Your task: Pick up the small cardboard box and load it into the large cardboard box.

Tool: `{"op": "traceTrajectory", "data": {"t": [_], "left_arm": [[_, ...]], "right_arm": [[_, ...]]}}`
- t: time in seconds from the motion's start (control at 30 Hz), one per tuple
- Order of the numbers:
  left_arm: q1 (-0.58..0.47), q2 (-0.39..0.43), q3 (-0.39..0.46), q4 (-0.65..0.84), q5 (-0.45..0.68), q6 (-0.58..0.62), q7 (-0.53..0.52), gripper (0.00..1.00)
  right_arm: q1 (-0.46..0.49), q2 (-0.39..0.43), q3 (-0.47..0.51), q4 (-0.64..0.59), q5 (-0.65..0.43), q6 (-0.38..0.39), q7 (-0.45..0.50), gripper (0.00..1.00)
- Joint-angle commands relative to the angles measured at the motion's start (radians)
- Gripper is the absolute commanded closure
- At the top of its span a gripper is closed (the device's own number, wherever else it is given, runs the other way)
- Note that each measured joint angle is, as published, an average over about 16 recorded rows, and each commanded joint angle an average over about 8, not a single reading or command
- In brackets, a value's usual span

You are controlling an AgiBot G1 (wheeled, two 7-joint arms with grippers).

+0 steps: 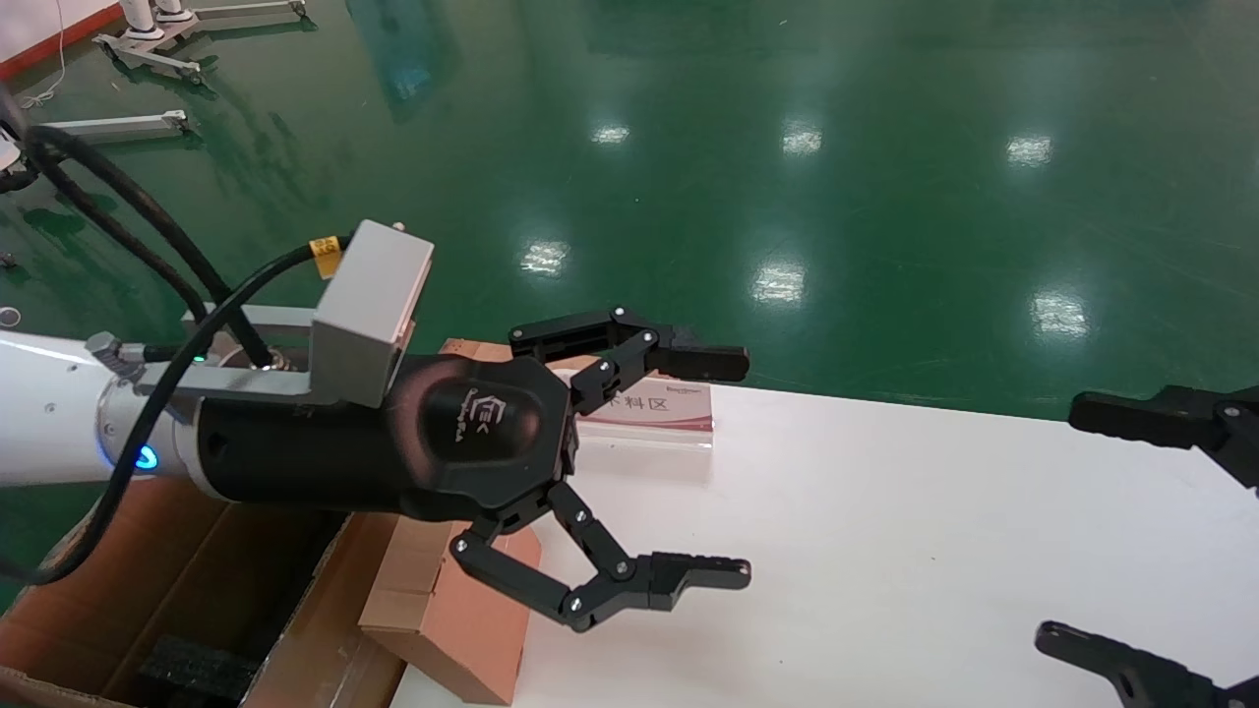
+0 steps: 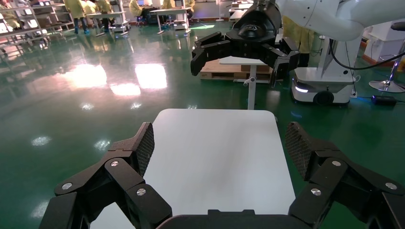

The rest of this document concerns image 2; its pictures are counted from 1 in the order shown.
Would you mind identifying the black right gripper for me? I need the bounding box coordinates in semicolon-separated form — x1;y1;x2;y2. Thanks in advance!
191;0;300;88

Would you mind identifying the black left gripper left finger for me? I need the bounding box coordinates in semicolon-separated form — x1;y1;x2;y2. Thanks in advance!
38;122;173;229

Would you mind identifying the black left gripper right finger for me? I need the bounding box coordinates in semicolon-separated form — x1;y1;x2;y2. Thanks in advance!
285;121;405;229

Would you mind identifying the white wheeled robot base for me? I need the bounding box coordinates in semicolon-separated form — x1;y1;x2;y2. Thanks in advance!
291;34;364;106

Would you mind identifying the wooden pallet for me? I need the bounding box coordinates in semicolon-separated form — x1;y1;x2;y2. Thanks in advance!
200;59;284;82

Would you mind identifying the person in yellow coat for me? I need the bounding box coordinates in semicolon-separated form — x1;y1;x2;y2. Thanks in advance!
95;0;114;32
64;0;91;35
128;0;145;20
281;16;316;68

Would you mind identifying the white work table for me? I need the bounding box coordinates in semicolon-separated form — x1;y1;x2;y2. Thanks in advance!
86;11;131;37
149;7;192;35

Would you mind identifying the black power adapter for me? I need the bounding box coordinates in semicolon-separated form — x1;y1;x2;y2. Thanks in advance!
371;94;398;107

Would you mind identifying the chrome stool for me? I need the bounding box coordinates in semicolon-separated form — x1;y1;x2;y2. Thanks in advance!
368;21;405;94

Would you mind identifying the white cabinet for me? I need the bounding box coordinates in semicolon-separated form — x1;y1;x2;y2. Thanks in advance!
363;22;405;66

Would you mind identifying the metal storage shelf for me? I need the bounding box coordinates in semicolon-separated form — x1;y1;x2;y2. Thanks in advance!
0;0;75;45

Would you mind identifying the small white pedestal table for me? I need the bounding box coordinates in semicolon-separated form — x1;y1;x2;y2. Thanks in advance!
219;56;277;110

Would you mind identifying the thick black cable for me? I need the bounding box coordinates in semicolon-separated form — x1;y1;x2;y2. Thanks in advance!
328;38;405;71

